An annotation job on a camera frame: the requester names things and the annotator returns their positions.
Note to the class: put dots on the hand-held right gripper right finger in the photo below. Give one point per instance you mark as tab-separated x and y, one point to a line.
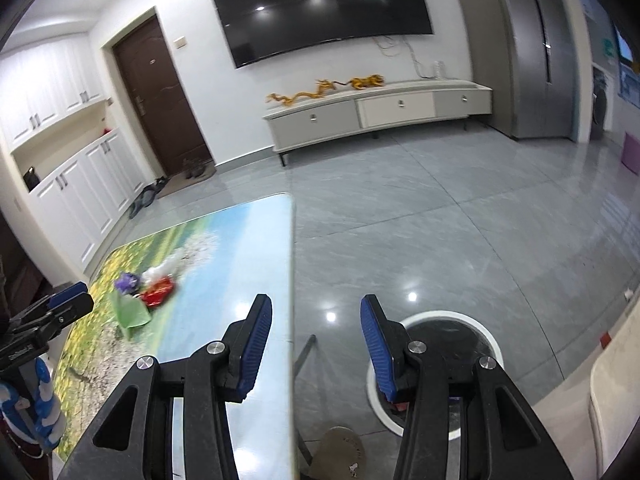
375	355

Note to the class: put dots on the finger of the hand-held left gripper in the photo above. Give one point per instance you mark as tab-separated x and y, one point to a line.
70	297

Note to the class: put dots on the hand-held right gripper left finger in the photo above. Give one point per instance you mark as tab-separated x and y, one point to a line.
255	345

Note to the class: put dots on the purple paper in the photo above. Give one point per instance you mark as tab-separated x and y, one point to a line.
127	283

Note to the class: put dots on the green paper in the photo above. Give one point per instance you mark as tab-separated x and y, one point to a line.
129	314

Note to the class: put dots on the white round trash bin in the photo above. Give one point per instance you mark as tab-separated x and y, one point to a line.
442	335

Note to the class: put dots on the small red wrapper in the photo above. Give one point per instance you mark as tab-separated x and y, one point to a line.
157	294

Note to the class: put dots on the white plastic bag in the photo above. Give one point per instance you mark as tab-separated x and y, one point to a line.
157	271

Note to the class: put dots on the landscape print table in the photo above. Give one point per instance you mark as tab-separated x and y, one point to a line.
225	270

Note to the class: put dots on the round brown stool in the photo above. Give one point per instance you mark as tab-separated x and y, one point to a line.
340	452

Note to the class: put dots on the white lower cabinet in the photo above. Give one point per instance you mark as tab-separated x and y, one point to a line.
85	195

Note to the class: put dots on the white cabinet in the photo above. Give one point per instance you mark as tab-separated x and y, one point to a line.
85	195
45	90

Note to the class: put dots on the grey slipper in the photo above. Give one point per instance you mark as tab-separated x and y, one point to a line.
149	196
136	207

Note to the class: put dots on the dark bag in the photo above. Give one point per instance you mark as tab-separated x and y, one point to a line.
31	179

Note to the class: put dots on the pair of black shoes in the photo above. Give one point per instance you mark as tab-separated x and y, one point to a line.
161	184

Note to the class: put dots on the brown doormat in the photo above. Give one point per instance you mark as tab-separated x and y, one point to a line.
175	185

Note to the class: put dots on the brown shoe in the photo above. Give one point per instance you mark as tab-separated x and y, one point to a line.
199	168
189	169

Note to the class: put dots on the white upper cabinet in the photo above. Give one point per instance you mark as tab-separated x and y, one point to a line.
45	90

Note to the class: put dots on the dark brown door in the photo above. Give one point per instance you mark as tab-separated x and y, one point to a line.
160	100

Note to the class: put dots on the grey and cream television stand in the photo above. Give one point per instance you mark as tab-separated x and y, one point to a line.
380	110

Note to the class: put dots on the cream chair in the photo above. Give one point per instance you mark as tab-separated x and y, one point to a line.
617	400

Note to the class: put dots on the golden dragon figurine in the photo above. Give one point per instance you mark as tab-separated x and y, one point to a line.
282	99
325	89
367	81

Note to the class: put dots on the white bottle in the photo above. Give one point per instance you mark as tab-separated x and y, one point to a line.
439	70

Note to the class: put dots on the purple stool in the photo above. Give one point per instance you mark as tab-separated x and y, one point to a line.
632	154

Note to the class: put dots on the grey refrigerator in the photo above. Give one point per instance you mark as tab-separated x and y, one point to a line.
535	50

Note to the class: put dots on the beige wall switch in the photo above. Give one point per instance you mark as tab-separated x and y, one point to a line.
180	41

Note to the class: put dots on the wall-mounted black television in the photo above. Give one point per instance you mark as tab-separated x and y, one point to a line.
320	7

